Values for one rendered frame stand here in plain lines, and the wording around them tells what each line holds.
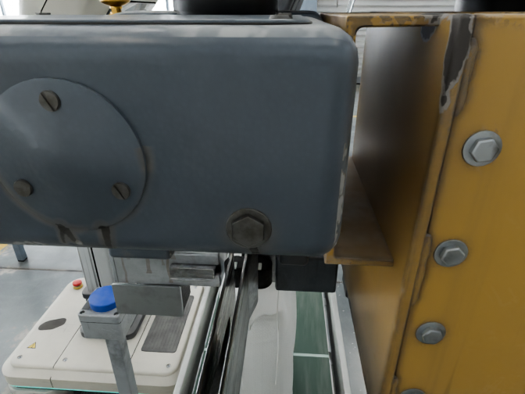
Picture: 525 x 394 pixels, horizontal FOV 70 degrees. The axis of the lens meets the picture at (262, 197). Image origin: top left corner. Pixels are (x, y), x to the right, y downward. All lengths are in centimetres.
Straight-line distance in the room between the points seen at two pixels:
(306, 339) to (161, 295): 84
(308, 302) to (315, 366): 27
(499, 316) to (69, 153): 28
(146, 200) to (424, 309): 20
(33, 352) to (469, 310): 150
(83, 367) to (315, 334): 79
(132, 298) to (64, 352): 105
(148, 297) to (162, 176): 40
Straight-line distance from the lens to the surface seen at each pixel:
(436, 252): 27
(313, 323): 137
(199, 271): 49
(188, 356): 123
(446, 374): 35
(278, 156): 15
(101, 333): 81
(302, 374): 123
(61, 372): 155
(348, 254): 29
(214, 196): 17
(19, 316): 226
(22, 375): 162
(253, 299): 45
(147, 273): 53
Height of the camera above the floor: 134
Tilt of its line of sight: 26 degrees down
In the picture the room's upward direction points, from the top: straight up
